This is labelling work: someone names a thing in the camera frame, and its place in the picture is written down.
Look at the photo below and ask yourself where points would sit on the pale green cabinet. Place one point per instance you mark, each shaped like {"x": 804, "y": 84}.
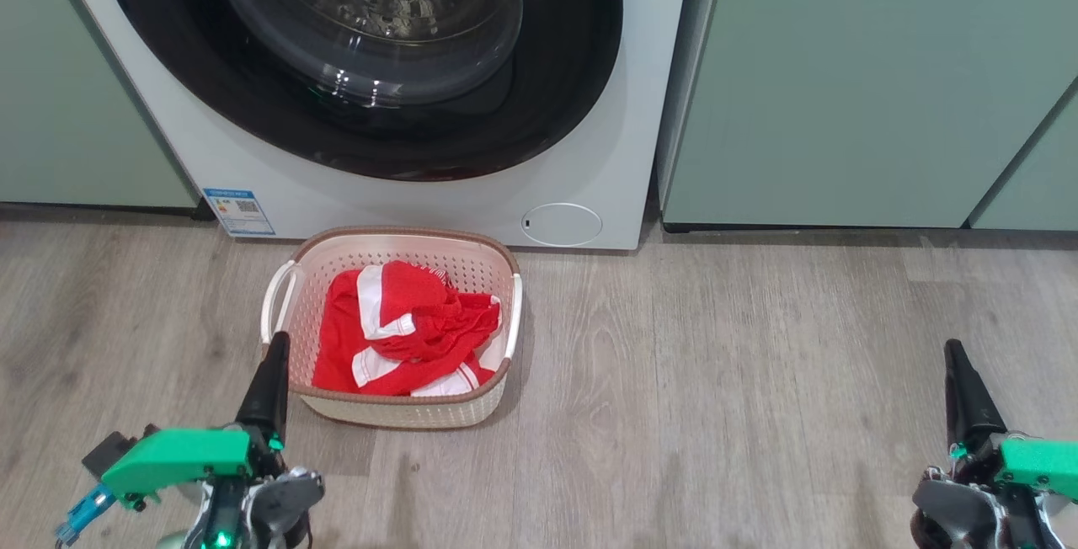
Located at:
{"x": 76, "y": 94}
{"x": 842, "y": 86}
{"x": 1044, "y": 187}

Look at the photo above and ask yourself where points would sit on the green right camera mount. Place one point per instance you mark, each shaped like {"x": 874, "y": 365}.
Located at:
{"x": 1040, "y": 466}

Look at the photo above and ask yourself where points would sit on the red and white clothing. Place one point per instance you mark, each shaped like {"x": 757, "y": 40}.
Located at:
{"x": 396, "y": 313}

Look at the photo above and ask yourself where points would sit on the blue left camera connector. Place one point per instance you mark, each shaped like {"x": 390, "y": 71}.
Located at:
{"x": 84, "y": 515}

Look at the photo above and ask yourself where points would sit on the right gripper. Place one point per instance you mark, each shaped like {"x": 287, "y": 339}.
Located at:
{"x": 960, "y": 511}

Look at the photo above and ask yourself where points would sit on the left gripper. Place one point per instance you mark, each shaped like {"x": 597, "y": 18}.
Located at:
{"x": 269, "y": 503}

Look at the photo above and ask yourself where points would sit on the round white filter cover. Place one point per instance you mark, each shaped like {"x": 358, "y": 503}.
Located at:
{"x": 561, "y": 224}

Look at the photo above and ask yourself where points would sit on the blue white energy label sticker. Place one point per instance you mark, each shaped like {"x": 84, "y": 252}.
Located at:
{"x": 239, "y": 212}

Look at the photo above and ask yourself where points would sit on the white front-load washing machine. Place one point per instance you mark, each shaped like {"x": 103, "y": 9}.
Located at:
{"x": 589, "y": 153}

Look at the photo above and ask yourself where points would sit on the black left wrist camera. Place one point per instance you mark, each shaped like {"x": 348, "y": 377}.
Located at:
{"x": 109, "y": 452}

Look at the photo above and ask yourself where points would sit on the black round washing machine door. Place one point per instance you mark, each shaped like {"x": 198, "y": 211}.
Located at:
{"x": 253, "y": 111}

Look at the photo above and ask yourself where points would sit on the cream perforated laundry basket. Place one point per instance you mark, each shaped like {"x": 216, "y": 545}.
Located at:
{"x": 404, "y": 410}

